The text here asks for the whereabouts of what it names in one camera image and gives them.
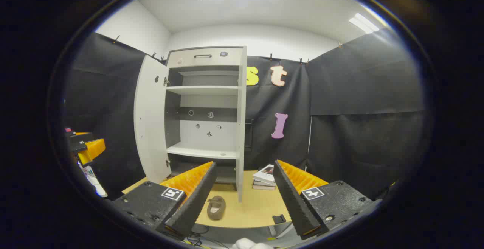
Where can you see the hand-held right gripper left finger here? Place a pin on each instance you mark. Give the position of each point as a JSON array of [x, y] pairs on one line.
[[196, 198]]

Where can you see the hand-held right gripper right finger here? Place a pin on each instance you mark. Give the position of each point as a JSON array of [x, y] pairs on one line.
[[293, 199]]

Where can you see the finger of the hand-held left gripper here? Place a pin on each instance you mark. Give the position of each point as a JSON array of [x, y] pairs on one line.
[[81, 138], [93, 150]]

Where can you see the brown fuzzy shoe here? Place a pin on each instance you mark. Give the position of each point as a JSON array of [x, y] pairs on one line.
[[216, 207]]

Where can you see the white cabinet door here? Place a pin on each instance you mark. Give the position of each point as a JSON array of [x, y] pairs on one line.
[[151, 120], [241, 128]]

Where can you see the white shoe cabinet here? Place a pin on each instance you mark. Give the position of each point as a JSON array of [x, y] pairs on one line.
[[204, 90]]

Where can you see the white cabinet drawer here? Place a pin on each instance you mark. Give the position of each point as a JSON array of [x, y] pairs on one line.
[[211, 57]]

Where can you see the small black clamp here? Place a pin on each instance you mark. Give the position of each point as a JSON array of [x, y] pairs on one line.
[[279, 219]]

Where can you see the white board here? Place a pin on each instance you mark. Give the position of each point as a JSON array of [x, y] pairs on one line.
[[96, 186]]

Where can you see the white cloth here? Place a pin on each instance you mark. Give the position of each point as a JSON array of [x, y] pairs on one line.
[[251, 244]]

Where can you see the black backdrop cloth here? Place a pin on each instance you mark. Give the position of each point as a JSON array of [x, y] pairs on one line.
[[359, 109]]

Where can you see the small ceiling light panel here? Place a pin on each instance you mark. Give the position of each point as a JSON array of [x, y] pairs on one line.
[[363, 23]]

